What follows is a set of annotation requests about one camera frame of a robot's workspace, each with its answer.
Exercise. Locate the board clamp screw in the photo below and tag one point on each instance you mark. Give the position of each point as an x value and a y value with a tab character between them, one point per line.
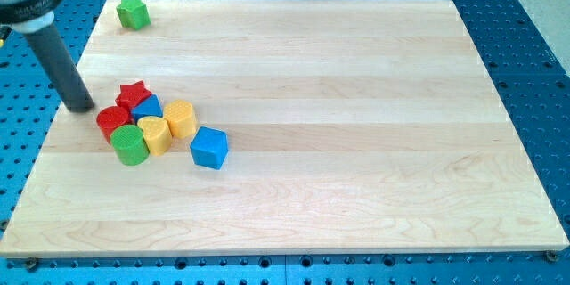
31	264
551	256

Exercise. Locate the left board clamp screw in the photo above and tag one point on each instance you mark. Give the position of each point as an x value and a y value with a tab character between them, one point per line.
31	264

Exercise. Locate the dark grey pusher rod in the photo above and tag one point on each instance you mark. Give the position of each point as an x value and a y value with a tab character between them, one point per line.
58	65

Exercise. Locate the red star block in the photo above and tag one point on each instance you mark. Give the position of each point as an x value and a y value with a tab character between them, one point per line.
132	95

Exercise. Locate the blue cube block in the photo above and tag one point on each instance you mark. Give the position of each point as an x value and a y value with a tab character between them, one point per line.
209	147

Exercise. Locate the green star block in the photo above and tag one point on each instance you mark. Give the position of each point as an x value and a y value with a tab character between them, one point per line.
133	14

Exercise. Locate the yellow rounded block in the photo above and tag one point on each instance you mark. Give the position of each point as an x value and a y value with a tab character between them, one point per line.
181	118

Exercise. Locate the yellow heart block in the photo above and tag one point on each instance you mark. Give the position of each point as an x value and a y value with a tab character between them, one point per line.
156	134

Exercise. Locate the red cylinder block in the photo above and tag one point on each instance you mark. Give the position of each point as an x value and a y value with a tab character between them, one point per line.
111	118

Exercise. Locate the wooden board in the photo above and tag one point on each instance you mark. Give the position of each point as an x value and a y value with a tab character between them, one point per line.
353	127

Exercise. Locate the small blue block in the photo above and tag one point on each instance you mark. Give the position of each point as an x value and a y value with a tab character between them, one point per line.
149	107

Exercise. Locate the green cylinder block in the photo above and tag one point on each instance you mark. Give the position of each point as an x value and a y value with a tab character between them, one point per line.
129	145

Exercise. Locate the right board clamp screw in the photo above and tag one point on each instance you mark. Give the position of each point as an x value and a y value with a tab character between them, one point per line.
551	256

